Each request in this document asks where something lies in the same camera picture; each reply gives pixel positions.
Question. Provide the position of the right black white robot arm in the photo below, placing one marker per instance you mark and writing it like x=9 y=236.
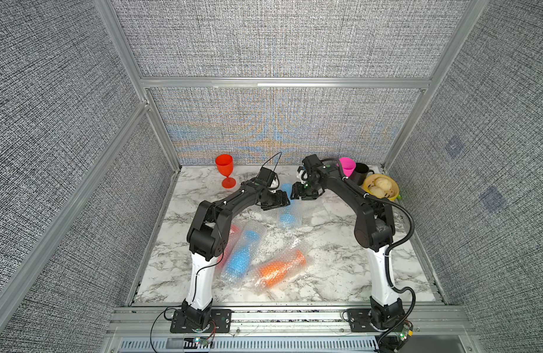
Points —
x=374 y=230

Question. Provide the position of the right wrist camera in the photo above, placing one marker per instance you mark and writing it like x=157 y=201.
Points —
x=310 y=164

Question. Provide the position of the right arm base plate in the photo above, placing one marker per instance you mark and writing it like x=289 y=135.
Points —
x=360 y=321

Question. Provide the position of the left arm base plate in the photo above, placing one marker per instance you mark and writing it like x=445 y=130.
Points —
x=218 y=321

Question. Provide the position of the blue wine glass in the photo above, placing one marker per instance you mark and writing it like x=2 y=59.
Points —
x=243 y=254
x=289 y=216

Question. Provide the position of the wrapped red wine glass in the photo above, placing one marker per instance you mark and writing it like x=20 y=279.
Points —
x=234 y=236

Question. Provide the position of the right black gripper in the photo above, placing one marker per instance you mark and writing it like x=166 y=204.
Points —
x=297 y=192

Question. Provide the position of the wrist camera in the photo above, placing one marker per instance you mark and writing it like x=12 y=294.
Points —
x=268 y=178
x=310 y=164

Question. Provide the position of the black mug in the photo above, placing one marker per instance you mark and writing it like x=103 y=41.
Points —
x=360 y=173

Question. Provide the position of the aluminium front rail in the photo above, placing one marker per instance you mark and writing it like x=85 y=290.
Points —
x=427 y=319

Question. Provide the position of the orange wine glass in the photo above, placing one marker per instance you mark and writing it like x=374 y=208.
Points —
x=284 y=266

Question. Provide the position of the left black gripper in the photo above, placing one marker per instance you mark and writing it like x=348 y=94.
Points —
x=282 y=198

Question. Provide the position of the pink plastic wine glass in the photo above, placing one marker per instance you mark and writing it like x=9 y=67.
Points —
x=348 y=165

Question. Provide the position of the yellow bowl with buns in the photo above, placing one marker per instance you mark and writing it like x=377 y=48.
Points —
x=382 y=187

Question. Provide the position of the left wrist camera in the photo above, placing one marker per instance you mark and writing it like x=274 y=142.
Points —
x=268 y=178

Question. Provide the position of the red plastic wine glass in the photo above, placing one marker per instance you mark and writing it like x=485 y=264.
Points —
x=225 y=166

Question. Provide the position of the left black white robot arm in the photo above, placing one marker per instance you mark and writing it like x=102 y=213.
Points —
x=208 y=237

